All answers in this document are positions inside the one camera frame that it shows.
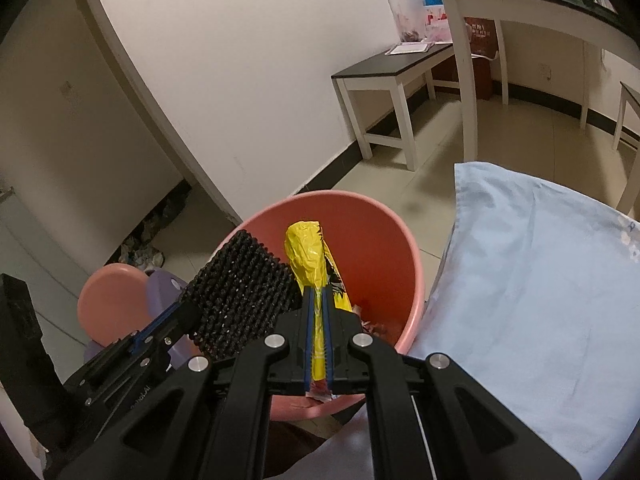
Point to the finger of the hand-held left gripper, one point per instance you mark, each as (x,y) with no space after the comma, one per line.
(182,322)
(157,327)

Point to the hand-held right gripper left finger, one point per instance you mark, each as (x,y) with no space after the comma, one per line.
(306,345)

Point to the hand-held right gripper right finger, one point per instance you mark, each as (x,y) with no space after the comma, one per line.
(328,350)

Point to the black scouring sponge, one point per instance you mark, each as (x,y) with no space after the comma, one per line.
(240,295)

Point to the yellow snack wrapper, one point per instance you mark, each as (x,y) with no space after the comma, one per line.
(305,255)

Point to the pink plastic bucket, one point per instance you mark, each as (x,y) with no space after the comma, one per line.
(380,260)

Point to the purple plastic stool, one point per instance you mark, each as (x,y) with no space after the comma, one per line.
(162,285)

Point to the pink plastic stool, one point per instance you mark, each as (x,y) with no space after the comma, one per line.
(112,305)

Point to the dark clutter pile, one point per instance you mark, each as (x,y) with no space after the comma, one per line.
(150,230)

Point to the light blue cloth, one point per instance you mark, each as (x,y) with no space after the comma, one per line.
(525,285)

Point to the white bench with black top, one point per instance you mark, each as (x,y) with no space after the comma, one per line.
(390,67)

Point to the paper sheet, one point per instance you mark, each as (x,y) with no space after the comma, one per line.
(410,49)

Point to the dark red box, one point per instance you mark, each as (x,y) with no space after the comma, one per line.
(477,45)

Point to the clear plastic container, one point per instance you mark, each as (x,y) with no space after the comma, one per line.
(415,15)

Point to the white chair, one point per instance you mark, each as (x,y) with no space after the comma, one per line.
(627,110)

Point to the white glass-topped table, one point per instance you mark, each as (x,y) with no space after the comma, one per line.
(530,5)

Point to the wall outlet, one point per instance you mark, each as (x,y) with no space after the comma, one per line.
(546,71)

